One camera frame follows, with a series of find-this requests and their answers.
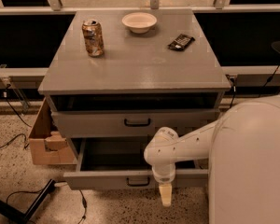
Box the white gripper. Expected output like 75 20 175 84
152 164 175 207

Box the cardboard box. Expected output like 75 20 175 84
29 100 77 165

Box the black cable near stand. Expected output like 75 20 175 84
5 180 88 224

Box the grey drawer cabinet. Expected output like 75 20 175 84
37 8 231 142

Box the grey top drawer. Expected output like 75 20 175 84
52 109 218 138

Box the grey drawer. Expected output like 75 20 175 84
63 137 209 191
52 109 218 138

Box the black snack wrapper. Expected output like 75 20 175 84
168 34 195 51

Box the white paper bowl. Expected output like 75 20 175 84
121 12 157 34

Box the black cable left floor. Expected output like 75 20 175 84
0 83 33 150

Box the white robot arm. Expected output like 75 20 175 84
144 94 280 224

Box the dented gold soda can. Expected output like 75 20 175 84
82 19 104 57

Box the black stand leg left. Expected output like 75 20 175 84
0 179 56 224

